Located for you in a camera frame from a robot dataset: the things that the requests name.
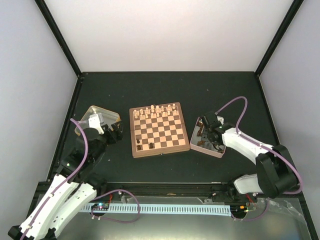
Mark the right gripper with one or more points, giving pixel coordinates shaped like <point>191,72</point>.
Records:
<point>216,143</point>

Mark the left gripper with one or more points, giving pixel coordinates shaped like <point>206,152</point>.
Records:
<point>119,133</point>

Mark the dark chess pawn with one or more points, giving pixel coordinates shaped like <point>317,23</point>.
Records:
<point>138,137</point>

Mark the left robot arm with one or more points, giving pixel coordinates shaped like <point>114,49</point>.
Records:
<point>74,184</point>

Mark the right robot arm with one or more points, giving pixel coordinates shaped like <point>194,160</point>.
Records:
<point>275,173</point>

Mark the wooden chess board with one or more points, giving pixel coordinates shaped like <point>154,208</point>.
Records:
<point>168,134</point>

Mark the small circuit board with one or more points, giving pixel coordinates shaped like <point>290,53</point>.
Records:
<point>100,207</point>

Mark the gold metal tin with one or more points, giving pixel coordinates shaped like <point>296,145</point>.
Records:
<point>109,116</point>

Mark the pink metal tin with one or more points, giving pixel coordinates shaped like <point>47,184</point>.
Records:
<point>200,134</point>

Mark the white queen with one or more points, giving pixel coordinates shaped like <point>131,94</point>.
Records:
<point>152,107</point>

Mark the white king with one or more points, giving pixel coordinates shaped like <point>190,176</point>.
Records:
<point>157,109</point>

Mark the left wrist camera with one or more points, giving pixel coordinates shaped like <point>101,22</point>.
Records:
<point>93,121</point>

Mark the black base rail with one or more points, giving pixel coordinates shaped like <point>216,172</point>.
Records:
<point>218,192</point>

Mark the blue cable duct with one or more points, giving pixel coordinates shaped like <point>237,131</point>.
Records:
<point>167,209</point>

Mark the black frame post left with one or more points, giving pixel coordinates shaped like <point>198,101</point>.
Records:
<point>46,13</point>

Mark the black frame post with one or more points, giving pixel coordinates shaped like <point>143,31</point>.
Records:
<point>46,13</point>
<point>283,27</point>

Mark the black frame post right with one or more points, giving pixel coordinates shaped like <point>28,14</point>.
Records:
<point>283,27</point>

